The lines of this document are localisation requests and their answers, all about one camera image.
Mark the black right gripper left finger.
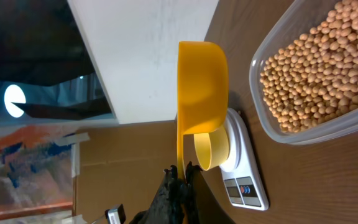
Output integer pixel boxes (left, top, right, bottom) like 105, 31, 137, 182
129, 165, 185, 224

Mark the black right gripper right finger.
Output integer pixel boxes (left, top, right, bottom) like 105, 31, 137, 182
185, 162, 235, 224

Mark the yellow measuring scoop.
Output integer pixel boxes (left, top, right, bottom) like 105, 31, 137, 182
177, 41, 228, 180

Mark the white digital kitchen scale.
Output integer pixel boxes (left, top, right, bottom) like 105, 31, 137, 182
219, 108, 269, 211

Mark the yellow plastic bowl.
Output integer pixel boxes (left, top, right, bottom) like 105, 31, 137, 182
193, 126, 229, 170

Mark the brown cardboard panel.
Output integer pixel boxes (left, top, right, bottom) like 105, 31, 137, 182
74, 121, 177, 223

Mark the clear container of soybeans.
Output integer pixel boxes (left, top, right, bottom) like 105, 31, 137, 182
249, 1, 358, 145

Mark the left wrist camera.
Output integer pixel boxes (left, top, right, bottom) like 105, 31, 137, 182
104, 204, 126, 224

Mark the colourful wall painting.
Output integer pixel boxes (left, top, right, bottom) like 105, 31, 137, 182
0, 125, 76, 220

